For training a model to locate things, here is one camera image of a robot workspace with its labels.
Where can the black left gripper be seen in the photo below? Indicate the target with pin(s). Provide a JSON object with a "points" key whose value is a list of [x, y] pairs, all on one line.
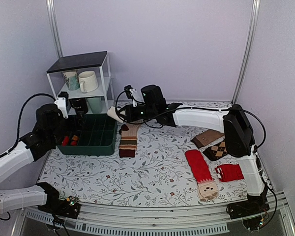
{"points": [[80, 124]]}

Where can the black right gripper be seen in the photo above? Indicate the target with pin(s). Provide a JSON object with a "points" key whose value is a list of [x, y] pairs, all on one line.
{"points": [[130, 116]]}

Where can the green divided organizer tray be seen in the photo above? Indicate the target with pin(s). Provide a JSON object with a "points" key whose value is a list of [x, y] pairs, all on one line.
{"points": [[97, 137]]}

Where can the cream brown block sock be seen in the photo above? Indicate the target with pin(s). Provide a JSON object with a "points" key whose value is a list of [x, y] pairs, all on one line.
{"points": [[112, 113]]}

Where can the striped beige brown sock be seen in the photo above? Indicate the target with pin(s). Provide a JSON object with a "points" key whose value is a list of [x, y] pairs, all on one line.
{"points": [[128, 142]]}

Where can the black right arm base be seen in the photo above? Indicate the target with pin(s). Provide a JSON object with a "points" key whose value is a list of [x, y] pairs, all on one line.
{"points": [[253, 205]]}

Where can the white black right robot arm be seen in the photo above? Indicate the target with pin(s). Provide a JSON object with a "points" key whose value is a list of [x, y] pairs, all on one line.
{"points": [[232, 122]]}

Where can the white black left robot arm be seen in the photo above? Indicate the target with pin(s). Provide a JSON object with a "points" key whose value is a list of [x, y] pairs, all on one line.
{"points": [[47, 133]]}

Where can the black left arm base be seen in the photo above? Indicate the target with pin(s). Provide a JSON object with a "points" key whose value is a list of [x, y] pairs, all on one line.
{"points": [[68, 207]]}

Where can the orange black rolled sock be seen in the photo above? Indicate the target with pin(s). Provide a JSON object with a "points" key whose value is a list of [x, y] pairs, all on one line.
{"points": [[74, 140]]}

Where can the black mug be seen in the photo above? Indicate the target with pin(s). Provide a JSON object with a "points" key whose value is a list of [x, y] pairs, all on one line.
{"points": [[79, 105]]}

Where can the red rolled sock front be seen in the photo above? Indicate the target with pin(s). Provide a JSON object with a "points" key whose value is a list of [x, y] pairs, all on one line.
{"points": [[65, 141]]}

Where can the pale green mug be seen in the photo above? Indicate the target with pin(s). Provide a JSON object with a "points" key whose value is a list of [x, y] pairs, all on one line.
{"points": [[95, 104]]}

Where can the cream white mug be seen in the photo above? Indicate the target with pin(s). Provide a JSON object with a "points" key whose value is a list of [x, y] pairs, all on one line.
{"points": [[88, 81]]}

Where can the teal patterned mug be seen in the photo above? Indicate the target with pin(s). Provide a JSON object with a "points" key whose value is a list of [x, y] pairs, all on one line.
{"points": [[71, 79]]}

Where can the white shelf black top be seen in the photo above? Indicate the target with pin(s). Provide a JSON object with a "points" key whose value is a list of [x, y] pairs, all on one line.
{"points": [[99, 63]]}

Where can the floral patterned table mat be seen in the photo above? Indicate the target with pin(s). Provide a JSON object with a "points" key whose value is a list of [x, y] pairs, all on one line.
{"points": [[158, 175]]}

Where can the tan brown cuff sock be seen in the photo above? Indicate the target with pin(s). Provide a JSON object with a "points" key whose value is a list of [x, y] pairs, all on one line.
{"points": [[205, 138]]}

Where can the brown argyle sock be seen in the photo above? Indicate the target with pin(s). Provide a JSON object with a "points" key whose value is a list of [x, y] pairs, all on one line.
{"points": [[216, 151]]}

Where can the red beige face sock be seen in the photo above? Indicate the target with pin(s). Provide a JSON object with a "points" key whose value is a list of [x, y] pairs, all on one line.
{"points": [[207, 187]]}

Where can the red folded sock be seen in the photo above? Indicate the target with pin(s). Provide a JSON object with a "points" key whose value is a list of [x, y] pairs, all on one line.
{"points": [[229, 172]]}

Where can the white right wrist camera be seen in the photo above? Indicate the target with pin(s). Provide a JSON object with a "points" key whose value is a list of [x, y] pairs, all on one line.
{"points": [[132, 94]]}

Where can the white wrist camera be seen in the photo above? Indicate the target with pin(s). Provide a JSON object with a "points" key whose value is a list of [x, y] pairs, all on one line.
{"points": [[132, 94], [62, 102]]}

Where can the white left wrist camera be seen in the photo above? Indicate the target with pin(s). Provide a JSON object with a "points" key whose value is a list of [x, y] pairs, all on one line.
{"points": [[62, 102]]}

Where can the aluminium front rail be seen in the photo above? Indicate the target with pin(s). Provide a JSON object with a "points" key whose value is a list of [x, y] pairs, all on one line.
{"points": [[159, 211]]}

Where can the left aluminium corner post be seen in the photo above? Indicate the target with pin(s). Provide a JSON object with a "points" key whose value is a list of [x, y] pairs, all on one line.
{"points": [[54, 27]]}

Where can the aluminium corner post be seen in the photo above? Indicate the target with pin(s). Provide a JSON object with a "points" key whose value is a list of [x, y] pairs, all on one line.
{"points": [[54, 27], [248, 48]]}

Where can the right aluminium corner post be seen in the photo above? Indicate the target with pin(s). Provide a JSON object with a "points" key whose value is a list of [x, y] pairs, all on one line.
{"points": [[248, 48]]}

